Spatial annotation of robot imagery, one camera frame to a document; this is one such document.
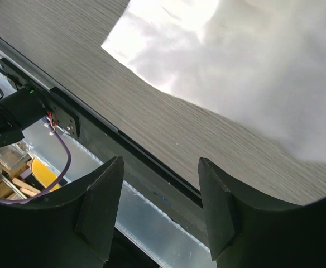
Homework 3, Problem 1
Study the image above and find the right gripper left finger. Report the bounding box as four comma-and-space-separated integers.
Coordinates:
0, 156, 124, 267

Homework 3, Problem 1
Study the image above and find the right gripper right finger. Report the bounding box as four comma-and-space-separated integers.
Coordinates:
198, 158, 326, 267

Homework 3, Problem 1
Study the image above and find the white t shirt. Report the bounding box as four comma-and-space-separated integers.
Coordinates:
102, 1, 326, 163

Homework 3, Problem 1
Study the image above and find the yellow round object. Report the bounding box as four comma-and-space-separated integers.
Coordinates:
31, 158, 56, 188

